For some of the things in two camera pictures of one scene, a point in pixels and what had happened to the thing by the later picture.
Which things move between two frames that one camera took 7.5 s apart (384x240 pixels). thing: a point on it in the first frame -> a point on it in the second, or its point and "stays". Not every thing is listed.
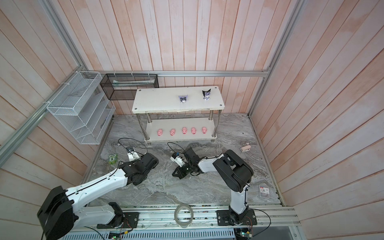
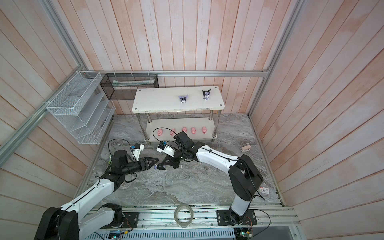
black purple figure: (206, 94) stays
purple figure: (183, 99) stays
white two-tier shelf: (194, 99) stays
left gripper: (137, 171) -> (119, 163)
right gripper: (181, 174) -> (167, 161)
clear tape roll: (181, 224) stays
